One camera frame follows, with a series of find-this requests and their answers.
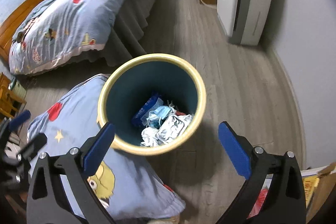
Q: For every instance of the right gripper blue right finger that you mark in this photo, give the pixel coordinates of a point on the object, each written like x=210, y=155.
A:
x=237, y=148

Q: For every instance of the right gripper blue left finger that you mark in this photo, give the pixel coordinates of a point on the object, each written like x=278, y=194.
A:
x=95, y=148

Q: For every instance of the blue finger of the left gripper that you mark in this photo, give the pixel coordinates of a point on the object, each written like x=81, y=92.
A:
x=32, y=148
x=20, y=119

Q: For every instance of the silver medicine sachet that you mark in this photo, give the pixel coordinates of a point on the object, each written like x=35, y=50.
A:
x=172, y=128

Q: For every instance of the teal yellow-rimmed trash bin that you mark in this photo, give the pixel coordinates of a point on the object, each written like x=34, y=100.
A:
x=143, y=92

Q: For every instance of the wooden chair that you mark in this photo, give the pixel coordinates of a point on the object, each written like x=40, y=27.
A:
x=10, y=103

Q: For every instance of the crumpled white tissue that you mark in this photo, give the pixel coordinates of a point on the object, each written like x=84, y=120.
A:
x=149, y=137

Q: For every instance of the blue plastic package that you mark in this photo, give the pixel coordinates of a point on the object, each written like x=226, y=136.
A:
x=139, y=119

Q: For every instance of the strawberry printed carton box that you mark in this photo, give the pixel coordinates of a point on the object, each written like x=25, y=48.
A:
x=261, y=197

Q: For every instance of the wooden bed headboard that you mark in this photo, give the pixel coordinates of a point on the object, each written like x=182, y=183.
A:
x=9, y=26

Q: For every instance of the blue cartoon quilt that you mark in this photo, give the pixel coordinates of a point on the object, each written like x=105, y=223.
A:
x=57, y=30

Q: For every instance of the dark grey bed skirt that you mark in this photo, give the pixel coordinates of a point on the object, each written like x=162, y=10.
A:
x=123, y=42

